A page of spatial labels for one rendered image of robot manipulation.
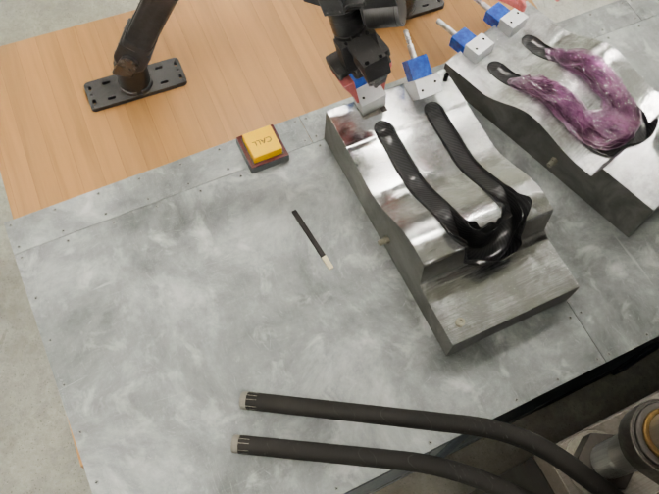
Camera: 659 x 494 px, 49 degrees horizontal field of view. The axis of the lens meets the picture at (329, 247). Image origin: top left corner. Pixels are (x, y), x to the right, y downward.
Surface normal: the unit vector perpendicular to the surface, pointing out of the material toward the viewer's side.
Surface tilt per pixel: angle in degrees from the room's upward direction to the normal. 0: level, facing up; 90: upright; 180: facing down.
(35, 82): 0
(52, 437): 0
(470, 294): 0
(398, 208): 27
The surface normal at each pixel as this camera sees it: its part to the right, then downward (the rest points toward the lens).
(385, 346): 0.05, -0.43
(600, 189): -0.73, 0.60
